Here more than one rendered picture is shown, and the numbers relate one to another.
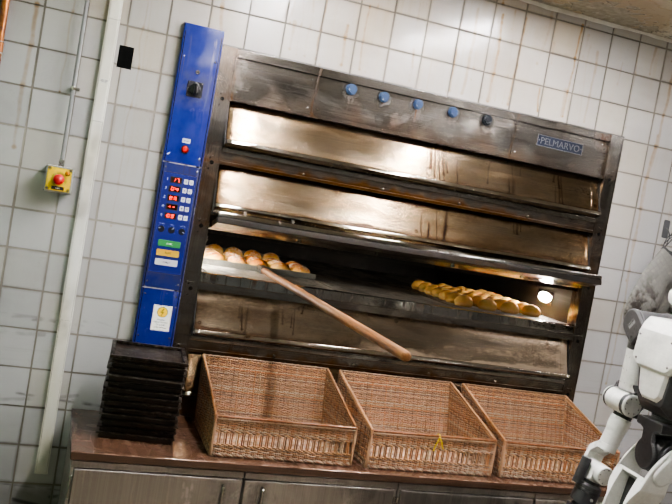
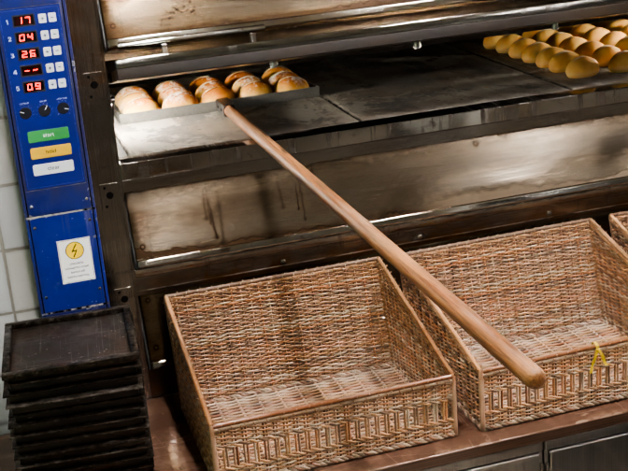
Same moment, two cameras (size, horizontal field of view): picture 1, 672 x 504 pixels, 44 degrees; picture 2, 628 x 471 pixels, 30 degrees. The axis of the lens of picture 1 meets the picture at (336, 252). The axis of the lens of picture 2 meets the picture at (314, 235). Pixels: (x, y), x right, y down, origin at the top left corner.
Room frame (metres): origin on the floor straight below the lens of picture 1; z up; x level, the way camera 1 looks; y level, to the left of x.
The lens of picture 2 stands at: (0.82, -0.02, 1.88)
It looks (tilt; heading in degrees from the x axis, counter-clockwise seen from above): 19 degrees down; 3
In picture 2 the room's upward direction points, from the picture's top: 5 degrees counter-clockwise
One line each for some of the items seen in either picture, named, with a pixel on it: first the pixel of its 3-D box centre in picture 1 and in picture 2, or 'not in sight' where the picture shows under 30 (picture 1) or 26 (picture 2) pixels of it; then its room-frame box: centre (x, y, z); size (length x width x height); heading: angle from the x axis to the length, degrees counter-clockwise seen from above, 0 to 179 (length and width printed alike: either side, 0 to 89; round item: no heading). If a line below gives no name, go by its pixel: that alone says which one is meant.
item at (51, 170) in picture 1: (58, 179); not in sight; (3.18, 1.09, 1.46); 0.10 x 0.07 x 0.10; 108
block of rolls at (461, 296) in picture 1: (474, 297); (595, 43); (4.29, -0.74, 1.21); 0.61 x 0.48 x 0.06; 18
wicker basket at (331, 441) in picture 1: (274, 407); (305, 362); (3.26, 0.13, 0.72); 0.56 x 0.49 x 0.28; 108
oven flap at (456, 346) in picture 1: (395, 336); (479, 170); (3.69, -0.32, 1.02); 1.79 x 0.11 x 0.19; 108
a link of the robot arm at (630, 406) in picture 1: (630, 381); not in sight; (2.88, -1.08, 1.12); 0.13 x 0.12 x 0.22; 15
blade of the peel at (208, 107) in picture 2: (252, 264); (207, 92); (4.05, 0.39, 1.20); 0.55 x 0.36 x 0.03; 108
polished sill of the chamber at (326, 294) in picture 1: (398, 304); (474, 115); (3.71, -0.32, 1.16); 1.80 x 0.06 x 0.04; 108
